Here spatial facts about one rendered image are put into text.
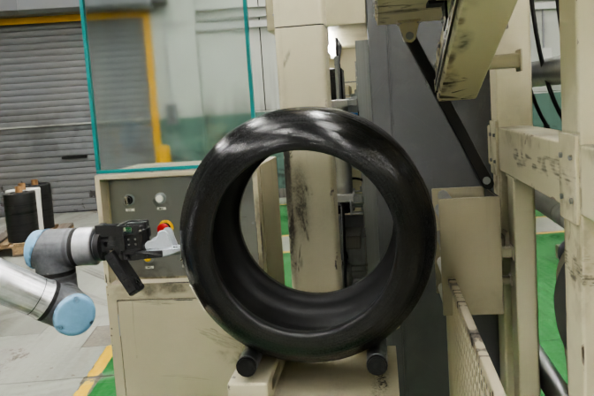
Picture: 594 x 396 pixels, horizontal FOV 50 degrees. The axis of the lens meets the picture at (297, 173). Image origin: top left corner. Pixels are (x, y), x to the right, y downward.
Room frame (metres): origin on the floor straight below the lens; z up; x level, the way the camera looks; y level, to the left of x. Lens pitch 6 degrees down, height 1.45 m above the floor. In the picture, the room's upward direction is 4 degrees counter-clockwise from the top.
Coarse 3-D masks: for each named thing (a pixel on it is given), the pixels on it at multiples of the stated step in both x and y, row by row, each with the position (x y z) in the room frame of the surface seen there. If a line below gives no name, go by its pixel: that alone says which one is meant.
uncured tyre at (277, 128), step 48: (240, 144) 1.32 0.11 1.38; (288, 144) 1.30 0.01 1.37; (336, 144) 1.28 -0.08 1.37; (384, 144) 1.30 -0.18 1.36; (192, 192) 1.35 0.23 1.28; (240, 192) 1.59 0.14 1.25; (384, 192) 1.27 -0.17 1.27; (192, 240) 1.33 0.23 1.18; (240, 240) 1.59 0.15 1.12; (432, 240) 1.29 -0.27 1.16; (240, 288) 1.56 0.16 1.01; (288, 288) 1.58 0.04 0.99; (384, 288) 1.28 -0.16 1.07; (240, 336) 1.33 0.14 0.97; (288, 336) 1.30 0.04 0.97; (336, 336) 1.29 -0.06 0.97; (384, 336) 1.31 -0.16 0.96
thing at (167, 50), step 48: (96, 0) 2.12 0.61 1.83; (144, 0) 2.10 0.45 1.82; (192, 0) 2.08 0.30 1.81; (240, 0) 2.06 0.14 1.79; (96, 48) 2.12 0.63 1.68; (144, 48) 2.10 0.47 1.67; (192, 48) 2.08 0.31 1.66; (240, 48) 2.06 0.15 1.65; (96, 96) 2.13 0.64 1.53; (144, 96) 2.10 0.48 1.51; (192, 96) 2.08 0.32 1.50; (240, 96) 2.06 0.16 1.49; (96, 144) 2.12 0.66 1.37; (144, 144) 2.11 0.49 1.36; (192, 144) 2.09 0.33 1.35
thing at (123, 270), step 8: (104, 256) 1.45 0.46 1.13; (112, 256) 1.45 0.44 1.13; (112, 264) 1.45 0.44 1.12; (120, 264) 1.45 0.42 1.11; (128, 264) 1.48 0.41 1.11; (120, 272) 1.44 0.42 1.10; (128, 272) 1.45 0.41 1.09; (120, 280) 1.44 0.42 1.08; (128, 280) 1.44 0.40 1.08; (136, 280) 1.46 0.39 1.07; (128, 288) 1.44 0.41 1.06; (136, 288) 1.44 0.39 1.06
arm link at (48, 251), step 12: (48, 228) 1.50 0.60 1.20; (72, 228) 1.48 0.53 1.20; (36, 240) 1.46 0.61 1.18; (48, 240) 1.45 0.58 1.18; (60, 240) 1.45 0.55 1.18; (24, 252) 1.45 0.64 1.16; (36, 252) 1.45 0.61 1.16; (48, 252) 1.44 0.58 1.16; (60, 252) 1.44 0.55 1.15; (36, 264) 1.46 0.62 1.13; (48, 264) 1.45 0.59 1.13; (60, 264) 1.45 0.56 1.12; (72, 264) 1.46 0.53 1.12
